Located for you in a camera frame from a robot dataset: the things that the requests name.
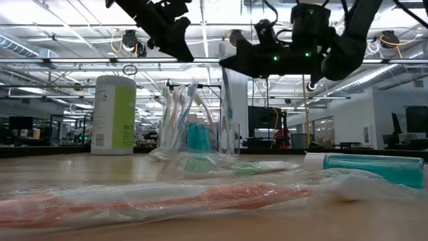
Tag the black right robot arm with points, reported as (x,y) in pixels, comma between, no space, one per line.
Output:
(347,50)

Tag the purple toothbrush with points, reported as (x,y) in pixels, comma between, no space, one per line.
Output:
(182,100)

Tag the black aluminium table frame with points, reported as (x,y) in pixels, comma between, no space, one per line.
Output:
(50,151)

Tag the white wipes canister green label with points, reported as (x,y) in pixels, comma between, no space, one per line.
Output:
(113,117)

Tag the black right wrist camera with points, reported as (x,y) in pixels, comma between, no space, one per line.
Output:
(266,33)

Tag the clear plastic bag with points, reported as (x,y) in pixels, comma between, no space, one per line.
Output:
(235,140)

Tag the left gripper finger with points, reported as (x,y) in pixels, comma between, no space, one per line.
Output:
(175,40)

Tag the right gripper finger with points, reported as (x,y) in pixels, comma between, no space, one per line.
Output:
(242,62)

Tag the white square pillar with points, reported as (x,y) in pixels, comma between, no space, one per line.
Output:
(241,100)

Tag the black computer monitor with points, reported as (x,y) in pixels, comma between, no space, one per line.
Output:
(20,123)
(418,118)

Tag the gray waste bin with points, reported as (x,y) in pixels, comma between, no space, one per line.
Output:
(300,141)

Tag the black display panel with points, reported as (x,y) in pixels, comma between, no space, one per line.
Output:
(264,117)

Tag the blue toothbrush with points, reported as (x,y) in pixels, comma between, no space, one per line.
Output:
(191,90)

